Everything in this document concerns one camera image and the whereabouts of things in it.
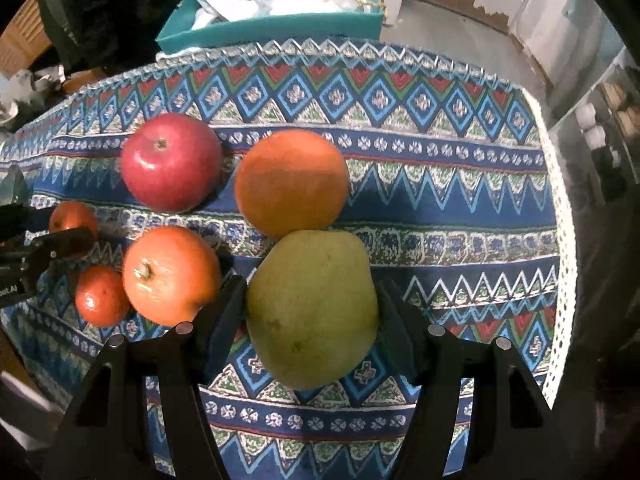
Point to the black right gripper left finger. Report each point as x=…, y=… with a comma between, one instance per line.
x=106, y=432

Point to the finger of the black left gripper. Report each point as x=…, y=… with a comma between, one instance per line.
x=70, y=243

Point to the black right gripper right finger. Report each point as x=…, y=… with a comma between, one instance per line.
x=512, y=434

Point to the small tangerine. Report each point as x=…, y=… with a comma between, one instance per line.
x=71, y=215
x=100, y=298

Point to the bright red apple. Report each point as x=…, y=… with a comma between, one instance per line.
x=171, y=163

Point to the large orange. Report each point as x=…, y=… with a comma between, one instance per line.
x=293, y=180

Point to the yellow green pear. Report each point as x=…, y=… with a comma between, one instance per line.
x=311, y=308

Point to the green glass fruit bowl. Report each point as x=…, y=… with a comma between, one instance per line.
x=13, y=188

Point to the white grey clothes pile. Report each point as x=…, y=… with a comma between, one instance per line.
x=29, y=94

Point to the black hanging jacket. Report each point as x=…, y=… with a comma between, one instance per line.
x=112, y=35

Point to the teal cardboard box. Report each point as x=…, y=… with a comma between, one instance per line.
x=178, y=33

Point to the patterned blue tablecloth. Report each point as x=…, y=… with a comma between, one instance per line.
x=454, y=189

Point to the grey shoe rack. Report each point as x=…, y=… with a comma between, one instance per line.
x=598, y=138

